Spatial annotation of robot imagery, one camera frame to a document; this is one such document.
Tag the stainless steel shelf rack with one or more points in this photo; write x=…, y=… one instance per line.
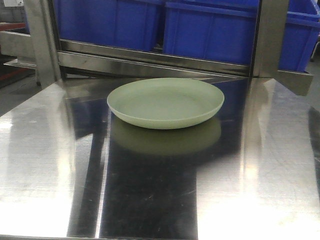
x=43, y=50

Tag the green round plate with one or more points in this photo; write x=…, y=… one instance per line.
x=165, y=103

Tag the left blue plastic bin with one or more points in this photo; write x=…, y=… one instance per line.
x=130, y=24

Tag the blue plastic bin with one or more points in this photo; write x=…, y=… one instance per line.
x=130, y=24
x=224, y=31

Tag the right blue plastic bin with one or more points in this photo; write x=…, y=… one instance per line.
x=224, y=31

